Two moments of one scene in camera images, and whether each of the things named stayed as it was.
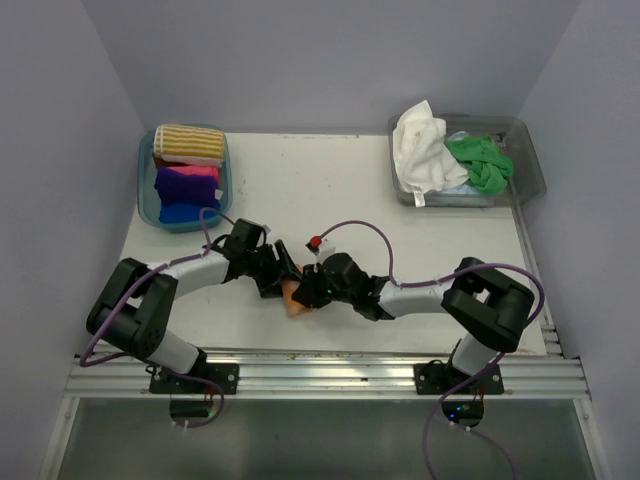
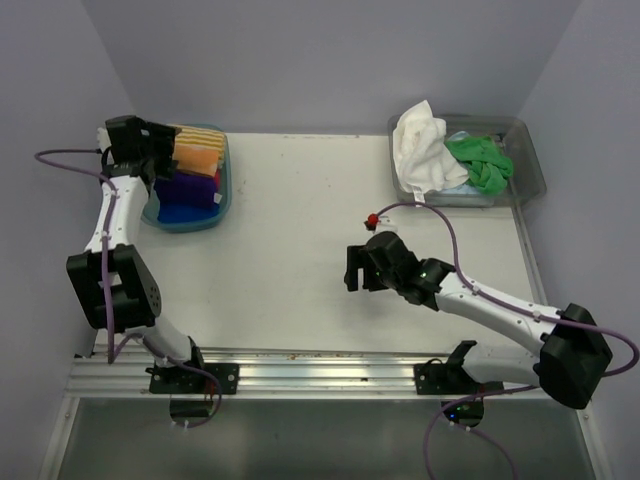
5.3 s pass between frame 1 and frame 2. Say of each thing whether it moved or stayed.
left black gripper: moved
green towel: stayed
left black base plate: stayed
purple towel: stayed
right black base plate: stayed
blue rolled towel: stayed
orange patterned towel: moved
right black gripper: moved
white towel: stayed
